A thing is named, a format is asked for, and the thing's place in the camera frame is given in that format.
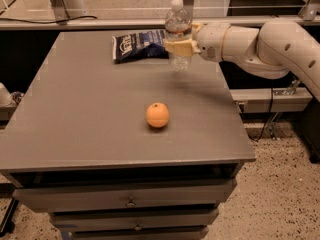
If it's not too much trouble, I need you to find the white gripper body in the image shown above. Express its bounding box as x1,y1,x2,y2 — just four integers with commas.
193,23,230,62

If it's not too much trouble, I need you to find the clear plastic water bottle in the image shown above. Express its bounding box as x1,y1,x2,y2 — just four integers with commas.
165,0,192,71

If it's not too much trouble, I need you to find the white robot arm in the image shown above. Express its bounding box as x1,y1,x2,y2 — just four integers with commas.
164,18,320,101

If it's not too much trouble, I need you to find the blue chip bag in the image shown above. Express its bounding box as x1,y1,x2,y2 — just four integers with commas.
112,29,168,63

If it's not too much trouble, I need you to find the orange fruit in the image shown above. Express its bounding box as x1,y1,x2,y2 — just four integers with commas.
146,103,169,128

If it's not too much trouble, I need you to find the grey drawer cabinet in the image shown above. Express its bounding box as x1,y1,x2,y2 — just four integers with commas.
0,31,254,240

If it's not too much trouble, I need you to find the white object at left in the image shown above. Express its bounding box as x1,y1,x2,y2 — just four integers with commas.
0,82,13,107

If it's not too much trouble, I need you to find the metal frame rail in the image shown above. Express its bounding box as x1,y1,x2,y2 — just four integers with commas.
0,0,320,31

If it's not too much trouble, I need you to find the black cable on rail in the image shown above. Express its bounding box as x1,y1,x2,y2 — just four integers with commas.
0,15,98,25

